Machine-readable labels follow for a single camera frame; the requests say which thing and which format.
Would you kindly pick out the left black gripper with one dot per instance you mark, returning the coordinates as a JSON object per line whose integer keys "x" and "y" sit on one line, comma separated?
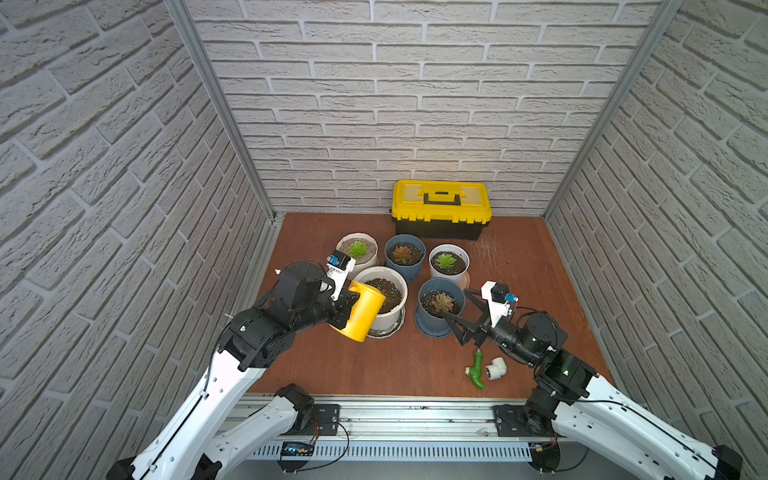
{"x": 344, "y": 308}

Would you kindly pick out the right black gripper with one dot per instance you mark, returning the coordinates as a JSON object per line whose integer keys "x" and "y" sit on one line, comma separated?
{"x": 483, "y": 327}

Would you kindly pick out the yellow watering can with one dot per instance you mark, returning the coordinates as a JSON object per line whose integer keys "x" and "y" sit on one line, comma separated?
{"x": 363, "y": 310}

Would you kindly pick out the blue-grey plant pot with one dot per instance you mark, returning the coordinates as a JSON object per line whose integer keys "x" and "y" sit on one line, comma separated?
{"x": 409, "y": 273}
{"x": 423, "y": 315}

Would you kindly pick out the small white ribbed pot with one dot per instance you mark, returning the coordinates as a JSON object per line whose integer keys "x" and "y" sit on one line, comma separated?
{"x": 459, "y": 273}

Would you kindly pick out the large white round pot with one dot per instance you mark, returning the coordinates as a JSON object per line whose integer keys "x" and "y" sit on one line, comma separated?
{"x": 393, "y": 286}

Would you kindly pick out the cream faceted pot clay soil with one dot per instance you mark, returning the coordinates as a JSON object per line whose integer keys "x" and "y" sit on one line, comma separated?
{"x": 365, "y": 262}

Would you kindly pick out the white pipe elbow fitting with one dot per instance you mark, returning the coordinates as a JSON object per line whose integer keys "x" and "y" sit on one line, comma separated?
{"x": 496, "y": 369}

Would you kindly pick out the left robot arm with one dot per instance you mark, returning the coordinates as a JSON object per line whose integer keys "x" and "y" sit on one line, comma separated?
{"x": 306, "y": 294}

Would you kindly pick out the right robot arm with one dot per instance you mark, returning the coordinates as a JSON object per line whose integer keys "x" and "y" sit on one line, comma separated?
{"x": 578, "y": 403}

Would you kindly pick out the pink-green succulent front blue pot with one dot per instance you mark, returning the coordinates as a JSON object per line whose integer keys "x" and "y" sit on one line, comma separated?
{"x": 441, "y": 303}

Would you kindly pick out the green succulent small white pot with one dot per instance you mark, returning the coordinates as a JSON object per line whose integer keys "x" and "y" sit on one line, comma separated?
{"x": 445, "y": 261}

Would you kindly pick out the bright green succulent cream pot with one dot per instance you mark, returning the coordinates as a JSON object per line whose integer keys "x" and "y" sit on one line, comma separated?
{"x": 358, "y": 249}

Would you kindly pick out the reddish succulent back blue pot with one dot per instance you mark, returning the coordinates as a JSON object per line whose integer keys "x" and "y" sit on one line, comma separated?
{"x": 406, "y": 254}

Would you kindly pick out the blue saucer front pot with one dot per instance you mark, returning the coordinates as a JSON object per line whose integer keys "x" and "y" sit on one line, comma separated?
{"x": 436, "y": 334}

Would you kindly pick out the white saucer large pot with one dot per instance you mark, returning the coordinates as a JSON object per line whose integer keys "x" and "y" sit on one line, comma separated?
{"x": 387, "y": 331}

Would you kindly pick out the yellow black toolbox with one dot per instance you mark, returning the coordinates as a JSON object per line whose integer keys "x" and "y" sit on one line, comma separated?
{"x": 441, "y": 209}

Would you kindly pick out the left small controller board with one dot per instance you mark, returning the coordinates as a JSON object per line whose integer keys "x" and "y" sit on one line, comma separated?
{"x": 294, "y": 455}

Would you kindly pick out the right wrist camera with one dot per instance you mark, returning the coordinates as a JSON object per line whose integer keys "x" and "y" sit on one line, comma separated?
{"x": 500, "y": 301}

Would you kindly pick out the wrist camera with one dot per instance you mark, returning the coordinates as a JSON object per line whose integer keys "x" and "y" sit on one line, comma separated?
{"x": 340, "y": 266}
{"x": 500, "y": 301}

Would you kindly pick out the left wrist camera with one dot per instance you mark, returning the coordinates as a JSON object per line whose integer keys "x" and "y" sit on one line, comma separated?
{"x": 340, "y": 266}

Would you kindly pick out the green hose nozzle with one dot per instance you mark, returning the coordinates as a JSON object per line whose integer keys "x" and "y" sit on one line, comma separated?
{"x": 475, "y": 371}

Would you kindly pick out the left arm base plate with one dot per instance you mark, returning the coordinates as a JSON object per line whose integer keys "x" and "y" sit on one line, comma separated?
{"x": 320, "y": 421}

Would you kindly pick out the aluminium front rail frame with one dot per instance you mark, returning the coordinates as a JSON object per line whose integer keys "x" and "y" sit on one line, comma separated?
{"x": 385, "y": 430}

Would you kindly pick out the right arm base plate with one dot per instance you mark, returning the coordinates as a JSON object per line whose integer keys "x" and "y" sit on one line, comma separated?
{"x": 519, "y": 421}

